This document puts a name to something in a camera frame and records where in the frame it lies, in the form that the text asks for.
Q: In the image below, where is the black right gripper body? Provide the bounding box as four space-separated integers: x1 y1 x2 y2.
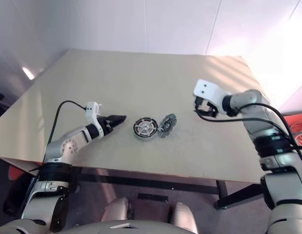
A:
204 100 219 118

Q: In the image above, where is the grey robot torso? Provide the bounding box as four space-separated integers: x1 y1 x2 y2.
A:
0 218 190 234

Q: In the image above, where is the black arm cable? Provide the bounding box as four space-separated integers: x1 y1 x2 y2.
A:
196 102 302 159
31 100 88 195

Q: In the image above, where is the orange floor mat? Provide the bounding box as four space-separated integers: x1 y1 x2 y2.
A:
283 114 302 156

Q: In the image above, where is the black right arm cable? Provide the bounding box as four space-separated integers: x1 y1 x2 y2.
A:
196 102 302 159

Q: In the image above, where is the white cord bundle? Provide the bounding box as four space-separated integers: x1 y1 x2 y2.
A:
289 119 302 152

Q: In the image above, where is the motor stator housing with coils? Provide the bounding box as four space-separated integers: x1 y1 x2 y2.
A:
133 117 158 140

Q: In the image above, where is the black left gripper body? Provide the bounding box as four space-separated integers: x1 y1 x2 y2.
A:
97 116 114 136

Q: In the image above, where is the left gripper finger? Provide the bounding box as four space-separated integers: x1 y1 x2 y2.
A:
107 114 128 121
109 118 127 128

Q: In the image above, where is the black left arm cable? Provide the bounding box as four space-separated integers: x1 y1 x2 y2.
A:
31 100 88 195

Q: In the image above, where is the silver spoked rotor disc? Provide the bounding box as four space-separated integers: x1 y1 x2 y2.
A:
138 120 154 134

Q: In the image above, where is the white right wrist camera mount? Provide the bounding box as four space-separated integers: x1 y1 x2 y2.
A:
192 79 227 115

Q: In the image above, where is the beige rounded robot leg shell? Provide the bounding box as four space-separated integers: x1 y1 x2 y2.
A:
169 202 199 234
101 197 129 222

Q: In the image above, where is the motor rotor disc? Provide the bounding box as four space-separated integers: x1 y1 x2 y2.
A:
157 113 178 139

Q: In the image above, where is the black metal table frame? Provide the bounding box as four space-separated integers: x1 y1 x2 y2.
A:
75 167 263 210

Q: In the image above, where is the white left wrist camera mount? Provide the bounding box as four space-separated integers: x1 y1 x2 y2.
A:
85 101 104 137

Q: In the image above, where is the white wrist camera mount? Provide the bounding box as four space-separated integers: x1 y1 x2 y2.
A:
192 79 227 115
85 101 104 137

